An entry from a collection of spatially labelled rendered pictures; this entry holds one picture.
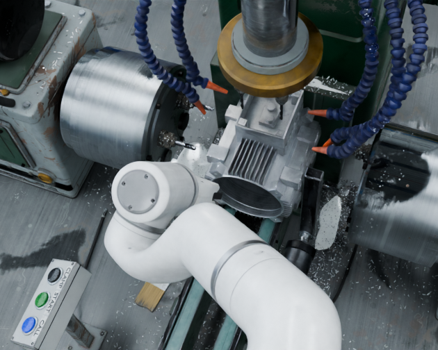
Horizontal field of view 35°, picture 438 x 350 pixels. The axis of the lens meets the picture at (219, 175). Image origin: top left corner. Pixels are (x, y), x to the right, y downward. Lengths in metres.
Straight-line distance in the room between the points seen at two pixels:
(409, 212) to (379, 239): 0.09
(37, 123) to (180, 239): 0.65
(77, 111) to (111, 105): 0.07
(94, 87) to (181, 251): 0.63
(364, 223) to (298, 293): 0.61
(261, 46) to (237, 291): 0.50
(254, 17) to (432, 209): 0.47
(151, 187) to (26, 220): 0.81
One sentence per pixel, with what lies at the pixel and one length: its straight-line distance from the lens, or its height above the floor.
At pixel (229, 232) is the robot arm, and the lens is 0.79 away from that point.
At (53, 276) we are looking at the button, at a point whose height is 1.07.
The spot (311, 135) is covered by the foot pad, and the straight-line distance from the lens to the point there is 1.39.
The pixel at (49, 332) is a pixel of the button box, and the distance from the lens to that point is 1.29.
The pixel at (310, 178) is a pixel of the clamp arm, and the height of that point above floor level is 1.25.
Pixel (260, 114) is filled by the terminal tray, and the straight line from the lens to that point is 1.36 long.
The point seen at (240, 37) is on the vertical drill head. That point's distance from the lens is 1.17.
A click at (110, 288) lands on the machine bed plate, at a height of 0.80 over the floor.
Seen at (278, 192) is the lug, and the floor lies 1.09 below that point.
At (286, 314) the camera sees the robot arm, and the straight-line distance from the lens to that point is 0.68.
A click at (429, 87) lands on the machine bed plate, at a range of 1.83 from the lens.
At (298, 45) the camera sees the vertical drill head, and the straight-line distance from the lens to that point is 1.16.
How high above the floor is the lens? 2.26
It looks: 62 degrees down
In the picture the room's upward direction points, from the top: 8 degrees counter-clockwise
